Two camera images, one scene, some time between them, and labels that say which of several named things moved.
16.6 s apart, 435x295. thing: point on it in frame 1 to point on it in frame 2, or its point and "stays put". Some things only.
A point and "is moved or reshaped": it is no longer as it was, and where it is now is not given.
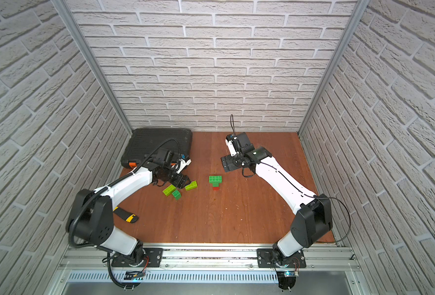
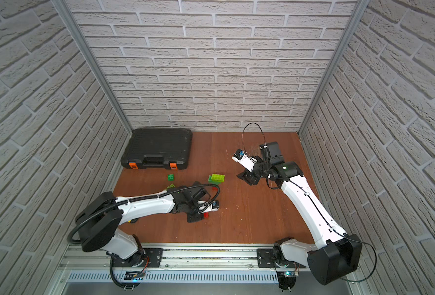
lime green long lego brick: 169,190 is moved or reshaped
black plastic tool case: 143,141 stays put
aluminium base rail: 95,265 stays put
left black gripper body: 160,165 to 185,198
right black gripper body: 232,163 to 259,171
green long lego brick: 215,180 stays put
